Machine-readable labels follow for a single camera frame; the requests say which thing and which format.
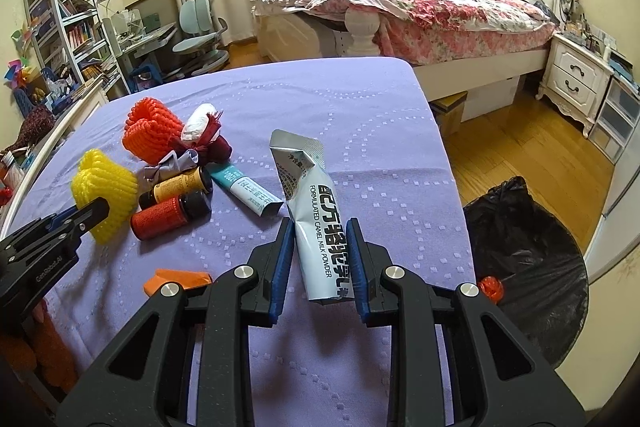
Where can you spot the white curved rail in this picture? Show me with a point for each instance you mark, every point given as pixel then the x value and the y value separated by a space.
pixel 45 142

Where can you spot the floral quilt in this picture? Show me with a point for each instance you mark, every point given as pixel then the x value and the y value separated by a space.
pixel 425 7

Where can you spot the dark fluffy bundle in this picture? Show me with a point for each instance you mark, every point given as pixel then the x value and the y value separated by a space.
pixel 35 124

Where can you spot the blue plastic crate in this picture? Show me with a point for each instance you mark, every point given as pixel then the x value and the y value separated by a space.
pixel 145 77

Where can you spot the brown cardboard box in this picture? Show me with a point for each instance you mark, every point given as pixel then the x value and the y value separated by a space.
pixel 450 114

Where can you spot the orange-red foam fruit net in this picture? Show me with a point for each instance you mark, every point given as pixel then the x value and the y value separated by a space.
pixel 150 127

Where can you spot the yellow foam fruit net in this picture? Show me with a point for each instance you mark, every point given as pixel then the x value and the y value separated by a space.
pixel 105 182

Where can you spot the grey crumpled wrapper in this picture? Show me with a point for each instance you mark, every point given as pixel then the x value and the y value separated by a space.
pixel 170 164

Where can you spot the dark red crumpled wrapper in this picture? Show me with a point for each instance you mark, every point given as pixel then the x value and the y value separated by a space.
pixel 220 152

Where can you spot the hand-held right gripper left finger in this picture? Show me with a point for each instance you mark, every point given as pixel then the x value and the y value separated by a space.
pixel 283 257

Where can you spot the grey study desk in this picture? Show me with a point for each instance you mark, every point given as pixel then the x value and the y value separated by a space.
pixel 145 39

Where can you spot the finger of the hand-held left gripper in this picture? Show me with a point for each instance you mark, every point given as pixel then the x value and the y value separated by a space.
pixel 92 212
pixel 62 222

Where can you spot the nightstand clutter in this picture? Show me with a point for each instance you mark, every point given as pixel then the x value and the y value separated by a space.
pixel 585 22

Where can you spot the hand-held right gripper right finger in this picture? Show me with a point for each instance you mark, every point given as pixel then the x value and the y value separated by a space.
pixel 352 257

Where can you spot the white storage box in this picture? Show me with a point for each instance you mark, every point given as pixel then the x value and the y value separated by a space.
pixel 492 99

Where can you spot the silver milk powder sachet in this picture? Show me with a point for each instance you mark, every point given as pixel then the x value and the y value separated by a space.
pixel 315 232

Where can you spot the red label brown bottle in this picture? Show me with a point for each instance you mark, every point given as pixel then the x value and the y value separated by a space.
pixel 160 217

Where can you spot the orange cloth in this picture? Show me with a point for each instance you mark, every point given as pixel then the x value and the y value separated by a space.
pixel 30 347

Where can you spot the small red foam net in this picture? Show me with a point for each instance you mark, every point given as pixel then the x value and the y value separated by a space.
pixel 491 289

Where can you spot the orange wrapper piece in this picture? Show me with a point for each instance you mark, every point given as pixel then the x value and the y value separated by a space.
pixel 175 278

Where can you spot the colourful pinwheel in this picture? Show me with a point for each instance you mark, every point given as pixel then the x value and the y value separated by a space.
pixel 15 74

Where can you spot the teal and white sachet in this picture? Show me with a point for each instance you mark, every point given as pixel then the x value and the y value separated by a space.
pixel 245 192

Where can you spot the white nightstand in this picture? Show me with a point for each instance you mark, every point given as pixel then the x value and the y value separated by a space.
pixel 570 77

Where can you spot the white crumpled wrapper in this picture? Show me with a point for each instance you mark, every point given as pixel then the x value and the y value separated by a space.
pixel 197 124

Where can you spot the light blue desk chair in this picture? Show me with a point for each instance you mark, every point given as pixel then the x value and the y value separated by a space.
pixel 200 22

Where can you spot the white wardrobe door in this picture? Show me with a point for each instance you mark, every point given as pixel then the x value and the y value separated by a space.
pixel 620 217

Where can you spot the black trash bag bin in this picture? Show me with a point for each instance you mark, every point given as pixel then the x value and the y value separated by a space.
pixel 525 247

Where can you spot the white bookshelf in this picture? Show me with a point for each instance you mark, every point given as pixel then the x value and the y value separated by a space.
pixel 65 7

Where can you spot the purple tablecloth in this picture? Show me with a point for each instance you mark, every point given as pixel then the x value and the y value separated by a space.
pixel 325 107

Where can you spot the plastic drawer unit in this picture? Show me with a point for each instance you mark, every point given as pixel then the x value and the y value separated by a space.
pixel 615 117

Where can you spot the yellow label brown bottle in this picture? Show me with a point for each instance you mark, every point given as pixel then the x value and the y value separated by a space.
pixel 175 187

